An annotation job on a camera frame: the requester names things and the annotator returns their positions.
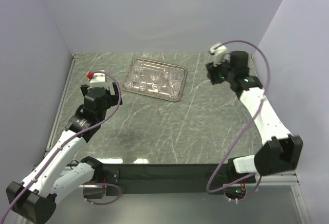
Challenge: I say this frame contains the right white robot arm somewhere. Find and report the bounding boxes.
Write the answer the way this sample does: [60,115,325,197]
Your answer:
[206,46,303,182]

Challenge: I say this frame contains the clear glass four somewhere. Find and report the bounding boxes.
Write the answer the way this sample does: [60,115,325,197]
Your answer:
[123,74,134,90]

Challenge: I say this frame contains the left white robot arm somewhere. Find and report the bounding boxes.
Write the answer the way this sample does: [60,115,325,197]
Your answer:
[6,81,122,223]

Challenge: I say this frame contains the clear glass six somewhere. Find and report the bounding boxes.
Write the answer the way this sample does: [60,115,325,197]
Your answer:
[151,78,162,93]

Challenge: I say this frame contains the black base crossbar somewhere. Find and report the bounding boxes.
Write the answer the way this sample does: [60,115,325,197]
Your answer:
[72,163,258,197]

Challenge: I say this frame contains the clear glass one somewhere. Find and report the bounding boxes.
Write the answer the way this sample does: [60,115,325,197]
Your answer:
[133,58,144,74]

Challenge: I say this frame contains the clear glass seven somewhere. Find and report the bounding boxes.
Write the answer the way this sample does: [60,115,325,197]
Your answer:
[169,85,180,99]

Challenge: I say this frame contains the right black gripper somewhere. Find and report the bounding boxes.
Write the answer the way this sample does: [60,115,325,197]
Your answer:
[206,55,235,86]

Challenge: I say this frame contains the clear glass eight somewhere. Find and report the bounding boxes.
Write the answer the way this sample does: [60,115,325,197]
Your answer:
[150,69,161,84]

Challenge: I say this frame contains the aluminium rail frame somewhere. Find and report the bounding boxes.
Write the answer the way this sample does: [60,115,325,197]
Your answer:
[46,53,301,223]

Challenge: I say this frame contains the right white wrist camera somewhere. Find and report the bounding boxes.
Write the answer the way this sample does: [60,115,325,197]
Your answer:
[209,43,230,66]

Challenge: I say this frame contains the clear glass two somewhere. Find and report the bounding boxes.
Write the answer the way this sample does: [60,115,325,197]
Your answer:
[162,66,173,80]

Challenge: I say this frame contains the clear glass three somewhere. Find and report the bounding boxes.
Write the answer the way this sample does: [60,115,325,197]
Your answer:
[129,66,141,81]

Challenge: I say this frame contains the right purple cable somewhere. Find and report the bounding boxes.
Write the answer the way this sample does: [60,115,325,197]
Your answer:
[207,40,270,201]

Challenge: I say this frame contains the silver metal tray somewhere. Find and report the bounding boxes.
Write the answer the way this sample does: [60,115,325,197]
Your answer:
[122,58,188,102]

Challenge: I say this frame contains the clear glass five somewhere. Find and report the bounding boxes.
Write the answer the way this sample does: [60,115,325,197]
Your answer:
[139,75,148,92]

